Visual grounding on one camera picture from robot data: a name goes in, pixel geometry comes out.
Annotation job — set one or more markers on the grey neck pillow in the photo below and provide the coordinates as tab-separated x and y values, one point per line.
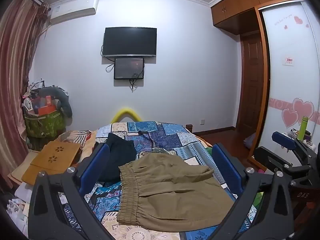
63	100

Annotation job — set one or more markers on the yellow foam tube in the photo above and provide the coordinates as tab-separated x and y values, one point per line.
126	110

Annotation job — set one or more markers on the pile of papers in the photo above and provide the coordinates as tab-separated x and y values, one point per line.
18	205

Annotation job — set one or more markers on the small black wall monitor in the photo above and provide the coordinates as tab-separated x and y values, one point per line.
128	68

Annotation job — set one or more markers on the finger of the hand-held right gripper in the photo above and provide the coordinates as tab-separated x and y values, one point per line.
279	136
270	157

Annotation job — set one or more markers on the lilac cloth bundle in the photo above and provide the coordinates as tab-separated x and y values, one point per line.
250	141

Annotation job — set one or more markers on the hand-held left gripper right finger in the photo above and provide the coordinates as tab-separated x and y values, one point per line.
226	162

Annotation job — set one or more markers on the khaki pants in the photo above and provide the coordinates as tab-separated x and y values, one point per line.
175	187

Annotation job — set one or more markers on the blue patchwork blanket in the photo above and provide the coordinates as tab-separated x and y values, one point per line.
165	135

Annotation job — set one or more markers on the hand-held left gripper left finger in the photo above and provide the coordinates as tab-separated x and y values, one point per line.
100	160

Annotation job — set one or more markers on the wooden lap desk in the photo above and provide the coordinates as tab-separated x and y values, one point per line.
55	157

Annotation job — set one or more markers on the black wall television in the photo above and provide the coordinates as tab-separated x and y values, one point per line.
130	41

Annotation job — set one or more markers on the orange box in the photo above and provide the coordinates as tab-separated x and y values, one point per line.
45	110

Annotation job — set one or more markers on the brown wooden door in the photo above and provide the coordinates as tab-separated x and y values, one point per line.
251	85

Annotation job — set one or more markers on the green storage bag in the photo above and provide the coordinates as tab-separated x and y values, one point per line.
47	125

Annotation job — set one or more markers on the dark wooden bedpost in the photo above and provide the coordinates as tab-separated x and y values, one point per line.
189	127

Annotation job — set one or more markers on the dark navy pants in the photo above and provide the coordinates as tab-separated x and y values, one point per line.
120	152

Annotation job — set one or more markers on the striped pink curtain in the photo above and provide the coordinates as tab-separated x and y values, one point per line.
15	67

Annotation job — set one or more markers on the white air conditioner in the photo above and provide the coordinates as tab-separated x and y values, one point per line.
75	7

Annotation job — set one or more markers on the green bottle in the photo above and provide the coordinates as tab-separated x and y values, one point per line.
303	128

